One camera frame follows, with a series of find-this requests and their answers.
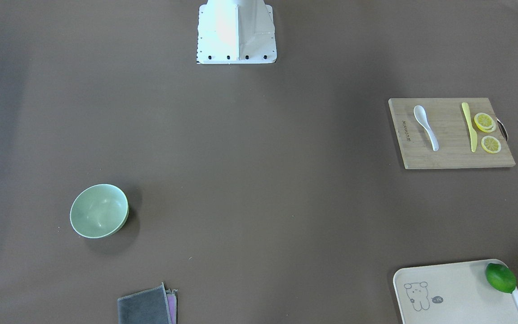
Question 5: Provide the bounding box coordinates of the green bowl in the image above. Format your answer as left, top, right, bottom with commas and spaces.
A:
70, 183, 130, 239

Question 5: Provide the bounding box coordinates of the white ceramic spoon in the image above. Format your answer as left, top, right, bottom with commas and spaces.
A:
413, 105, 439, 152

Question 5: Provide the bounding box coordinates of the bamboo cutting board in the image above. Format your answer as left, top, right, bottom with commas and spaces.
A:
388, 98, 516, 169

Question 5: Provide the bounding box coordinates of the grey folded cloth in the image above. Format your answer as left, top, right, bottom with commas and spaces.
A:
117, 283, 178, 324

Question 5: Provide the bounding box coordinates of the yellow plastic knife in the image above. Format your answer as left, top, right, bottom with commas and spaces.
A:
462, 101, 478, 153

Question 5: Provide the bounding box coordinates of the top stacked lemon slice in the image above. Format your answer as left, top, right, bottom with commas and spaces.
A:
473, 112, 493, 125

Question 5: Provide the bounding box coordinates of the single lemon slice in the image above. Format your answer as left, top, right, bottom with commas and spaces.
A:
481, 135, 502, 154

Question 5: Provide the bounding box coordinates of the beige rabbit tray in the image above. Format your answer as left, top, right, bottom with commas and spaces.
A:
393, 259, 518, 324

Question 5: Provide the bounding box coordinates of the green lime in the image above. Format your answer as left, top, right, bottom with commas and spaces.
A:
485, 263, 517, 294

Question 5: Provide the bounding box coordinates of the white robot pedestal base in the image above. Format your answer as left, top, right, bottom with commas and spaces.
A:
196, 0, 277, 64

